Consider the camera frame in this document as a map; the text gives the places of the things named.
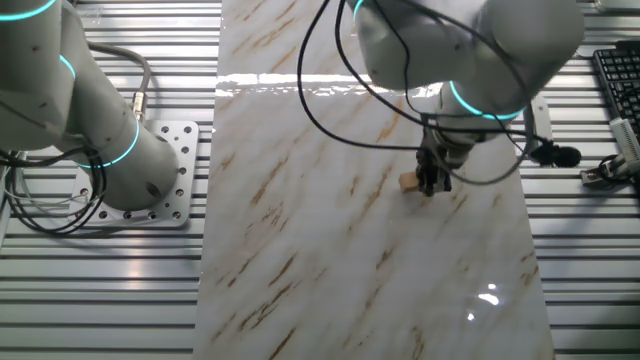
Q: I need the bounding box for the black keyboard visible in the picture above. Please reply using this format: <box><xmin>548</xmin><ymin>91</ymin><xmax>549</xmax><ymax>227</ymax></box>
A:
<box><xmin>592</xmin><ymin>40</ymin><xmax>640</xmax><ymax>136</ymax></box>

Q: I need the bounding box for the thick black gripper cable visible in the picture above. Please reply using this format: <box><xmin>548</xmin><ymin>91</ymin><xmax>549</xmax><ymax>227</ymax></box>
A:
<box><xmin>297</xmin><ymin>0</ymin><xmax>424</xmax><ymax>151</ymax></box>

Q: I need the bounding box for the metal camera bracket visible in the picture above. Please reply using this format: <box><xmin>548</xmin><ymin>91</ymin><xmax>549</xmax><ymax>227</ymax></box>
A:
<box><xmin>579</xmin><ymin>154</ymin><xmax>640</xmax><ymax>189</ymax></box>

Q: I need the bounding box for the small wooden block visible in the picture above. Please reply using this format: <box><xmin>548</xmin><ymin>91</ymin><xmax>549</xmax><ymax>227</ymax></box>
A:
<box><xmin>398</xmin><ymin>171</ymin><xmax>420</xmax><ymax>194</ymax></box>

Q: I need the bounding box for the black base cable bundle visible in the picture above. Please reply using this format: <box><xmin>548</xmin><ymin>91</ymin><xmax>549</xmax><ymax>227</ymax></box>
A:
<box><xmin>0</xmin><ymin>147</ymin><xmax>107</xmax><ymax>237</ymax></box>

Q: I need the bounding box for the thin white cable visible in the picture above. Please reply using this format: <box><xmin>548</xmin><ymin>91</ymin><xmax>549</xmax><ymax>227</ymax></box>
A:
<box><xmin>3</xmin><ymin>149</ymin><xmax>76</xmax><ymax>209</ymax></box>

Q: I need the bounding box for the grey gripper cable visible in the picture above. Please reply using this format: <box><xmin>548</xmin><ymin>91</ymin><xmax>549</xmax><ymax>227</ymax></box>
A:
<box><xmin>422</xmin><ymin>94</ymin><xmax>536</xmax><ymax>186</ymax></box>

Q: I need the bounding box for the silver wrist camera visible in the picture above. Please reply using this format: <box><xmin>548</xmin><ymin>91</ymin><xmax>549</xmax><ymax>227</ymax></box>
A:
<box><xmin>524</xmin><ymin>94</ymin><xmax>554</xmax><ymax>146</ymax></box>

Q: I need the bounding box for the silver side camera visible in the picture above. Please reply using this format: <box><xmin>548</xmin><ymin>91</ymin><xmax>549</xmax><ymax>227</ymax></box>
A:
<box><xmin>608</xmin><ymin>117</ymin><xmax>640</xmax><ymax>174</ymax></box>

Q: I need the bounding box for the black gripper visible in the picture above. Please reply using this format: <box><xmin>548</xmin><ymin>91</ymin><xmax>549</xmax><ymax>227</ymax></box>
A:
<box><xmin>415</xmin><ymin>144</ymin><xmax>453</xmax><ymax>197</ymax></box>

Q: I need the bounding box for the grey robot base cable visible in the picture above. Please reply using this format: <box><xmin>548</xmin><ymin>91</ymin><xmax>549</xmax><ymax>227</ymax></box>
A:
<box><xmin>87</xmin><ymin>42</ymin><xmax>153</xmax><ymax>124</ymax></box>

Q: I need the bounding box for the marble pattern sheet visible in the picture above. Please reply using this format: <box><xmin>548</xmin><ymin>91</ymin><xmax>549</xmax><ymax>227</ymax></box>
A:
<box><xmin>192</xmin><ymin>0</ymin><xmax>556</xmax><ymax>360</ymax></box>

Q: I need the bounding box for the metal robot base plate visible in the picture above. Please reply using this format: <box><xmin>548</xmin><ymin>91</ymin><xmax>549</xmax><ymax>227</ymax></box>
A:
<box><xmin>67</xmin><ymin>119</ymin><xmax>200</xmax><ymax>229</ymax></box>

